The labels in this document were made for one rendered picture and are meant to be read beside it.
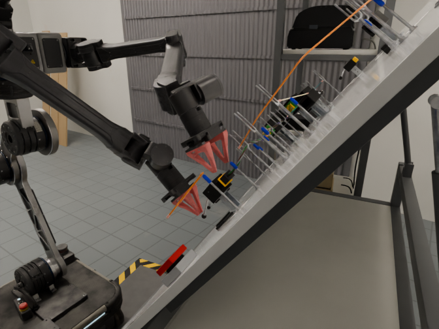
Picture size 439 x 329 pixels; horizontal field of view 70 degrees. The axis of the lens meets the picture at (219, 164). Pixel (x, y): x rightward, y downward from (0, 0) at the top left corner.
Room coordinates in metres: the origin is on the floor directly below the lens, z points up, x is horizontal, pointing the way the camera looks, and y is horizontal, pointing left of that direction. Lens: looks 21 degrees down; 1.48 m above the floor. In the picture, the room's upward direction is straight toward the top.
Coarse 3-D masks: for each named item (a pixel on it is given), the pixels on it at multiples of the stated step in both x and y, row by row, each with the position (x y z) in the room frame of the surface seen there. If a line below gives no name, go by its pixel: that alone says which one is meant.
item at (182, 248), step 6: (180, 246) 0.49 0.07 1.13; (174, 252) 0.47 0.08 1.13; (180, 252) 0.48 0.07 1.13; (168, 258) 0.45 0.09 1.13; (174, 258) 0.46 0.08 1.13; (180, 258) 0.48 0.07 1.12; (168, 264) 0.45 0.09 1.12; (174, 264) 0.46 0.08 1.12; (162, 270) 0.46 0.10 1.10; (168, 270) 0.47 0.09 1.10
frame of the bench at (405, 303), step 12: (324, 192) 1.41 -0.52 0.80; (384, 204) 1.28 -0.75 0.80; (396, 216) 1.17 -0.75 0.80; (396, 228) 1.07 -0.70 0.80; (396, 240) 0.99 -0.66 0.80; (396, 252) 0.92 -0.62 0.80; (396, 264) 0.86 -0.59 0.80; (396, 276) 0.80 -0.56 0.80; (408, 276) 0.80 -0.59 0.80; (408, 288) 0.75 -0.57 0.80; (408, 300) 0.70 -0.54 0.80; (408, 312) 0.66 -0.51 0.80; (408, 324) 0.62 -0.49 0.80
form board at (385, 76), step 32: (416, 32) 0.46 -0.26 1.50; (384, 64) 0.47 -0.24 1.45; (416, 64) 0.29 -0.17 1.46; (352, 96) 0.49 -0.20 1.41; (384, 96) 0.30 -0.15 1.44; (320, 128) 0.51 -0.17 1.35; (352, 128) 0.31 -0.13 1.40; (288, 160) 0.53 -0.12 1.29; (320, 160) 0.32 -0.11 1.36; (256, 192) 0.55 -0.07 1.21; (288, 192) 0.33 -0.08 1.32; (224, 224) 0.58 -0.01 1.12; (160, 288) 0.66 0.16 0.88
